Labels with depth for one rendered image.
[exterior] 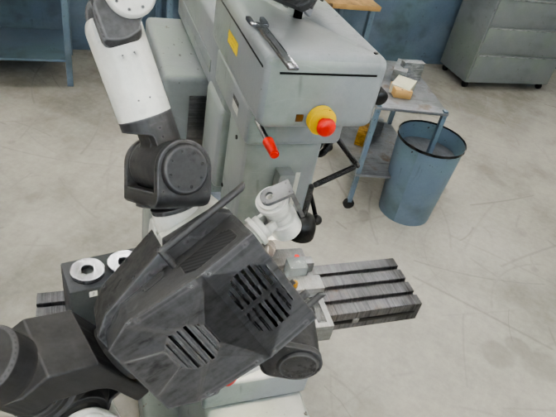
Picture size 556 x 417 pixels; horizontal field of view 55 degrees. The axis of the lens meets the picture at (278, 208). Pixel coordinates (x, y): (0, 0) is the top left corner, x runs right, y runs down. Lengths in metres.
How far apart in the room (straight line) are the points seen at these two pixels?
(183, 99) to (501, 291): 2.66
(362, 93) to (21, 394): 0.81
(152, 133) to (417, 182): 2.95
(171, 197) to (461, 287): 2.94
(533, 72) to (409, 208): 3.59
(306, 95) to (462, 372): 2.33
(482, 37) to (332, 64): 5.35
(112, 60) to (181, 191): 0.23
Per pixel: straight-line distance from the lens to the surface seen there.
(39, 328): 0.98
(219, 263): 0.81
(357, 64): 1.09
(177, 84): 1.67
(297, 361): 1.06
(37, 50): 5.14
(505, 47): 6.62
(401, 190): 3.78
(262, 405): 1.78
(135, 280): 0.92
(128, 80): 0.88
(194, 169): 0.87
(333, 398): 2.79
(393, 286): 1.97
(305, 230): 1.26
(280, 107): 1.07
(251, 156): 1.28
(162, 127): 0.90
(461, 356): 3.24
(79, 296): 1.54
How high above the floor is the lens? 2.27
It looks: 37 degrees down
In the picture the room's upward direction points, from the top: 12 degrees clockwise
